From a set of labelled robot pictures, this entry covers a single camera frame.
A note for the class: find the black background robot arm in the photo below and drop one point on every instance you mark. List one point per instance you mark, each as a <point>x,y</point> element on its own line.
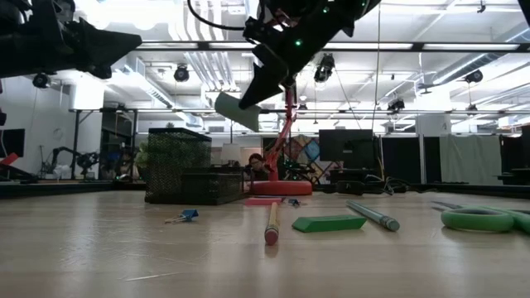
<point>87,159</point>

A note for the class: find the green eraser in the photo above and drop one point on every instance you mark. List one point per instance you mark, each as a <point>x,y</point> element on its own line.
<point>327,223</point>

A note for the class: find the black ceiling spotlight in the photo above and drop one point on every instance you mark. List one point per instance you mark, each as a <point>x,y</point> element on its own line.
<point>324,68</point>
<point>40,80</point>
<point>473,76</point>
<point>181,73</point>
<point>396,104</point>

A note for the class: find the grey green marker pen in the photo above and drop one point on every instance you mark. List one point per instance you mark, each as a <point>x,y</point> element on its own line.
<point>372,216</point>

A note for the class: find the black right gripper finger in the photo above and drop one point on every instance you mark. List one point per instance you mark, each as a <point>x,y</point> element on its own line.
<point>267,78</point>

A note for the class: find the black partition panel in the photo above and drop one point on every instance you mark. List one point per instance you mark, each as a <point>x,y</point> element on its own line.
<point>399,159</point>

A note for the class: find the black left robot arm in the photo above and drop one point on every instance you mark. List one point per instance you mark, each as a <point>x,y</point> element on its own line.
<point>12,58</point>

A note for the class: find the black background desk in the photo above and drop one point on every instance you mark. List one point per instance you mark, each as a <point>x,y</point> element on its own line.
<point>515,165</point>

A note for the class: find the yellow pencil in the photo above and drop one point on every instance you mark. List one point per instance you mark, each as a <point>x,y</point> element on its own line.
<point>272,225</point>

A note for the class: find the red background object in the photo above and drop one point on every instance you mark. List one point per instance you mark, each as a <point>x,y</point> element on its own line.
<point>9,159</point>

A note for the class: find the dark wall monitor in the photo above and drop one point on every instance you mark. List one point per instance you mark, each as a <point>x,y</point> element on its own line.
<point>12,142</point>

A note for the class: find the grey curtain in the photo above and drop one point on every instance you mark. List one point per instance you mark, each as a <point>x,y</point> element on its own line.
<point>470,159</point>

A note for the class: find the green artificial succulent plant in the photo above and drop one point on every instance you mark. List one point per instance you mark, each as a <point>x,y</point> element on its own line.
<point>142,159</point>

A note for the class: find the small blue binder clip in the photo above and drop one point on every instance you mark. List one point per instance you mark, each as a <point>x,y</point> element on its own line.
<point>294,202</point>

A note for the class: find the person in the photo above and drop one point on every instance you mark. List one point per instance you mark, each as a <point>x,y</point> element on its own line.
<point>256,163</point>

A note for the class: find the black mesh desk organizer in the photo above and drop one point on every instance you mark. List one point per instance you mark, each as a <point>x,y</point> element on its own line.
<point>178,165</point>

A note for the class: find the black power adapter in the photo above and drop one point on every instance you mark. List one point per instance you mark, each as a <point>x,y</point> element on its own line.
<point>350,187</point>

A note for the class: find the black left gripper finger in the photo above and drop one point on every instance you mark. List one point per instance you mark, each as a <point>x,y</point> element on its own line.
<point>107,45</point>

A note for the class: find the black computer monitor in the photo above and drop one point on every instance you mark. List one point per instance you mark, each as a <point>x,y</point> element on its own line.
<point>352,145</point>

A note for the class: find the background black metal frame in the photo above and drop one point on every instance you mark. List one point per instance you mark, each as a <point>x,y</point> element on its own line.
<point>76,145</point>

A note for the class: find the colourful patterned panel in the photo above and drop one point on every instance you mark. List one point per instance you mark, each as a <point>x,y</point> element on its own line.
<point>308,151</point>

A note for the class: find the red desk lamp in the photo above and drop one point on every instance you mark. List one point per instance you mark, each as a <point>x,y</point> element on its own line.
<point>281,188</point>

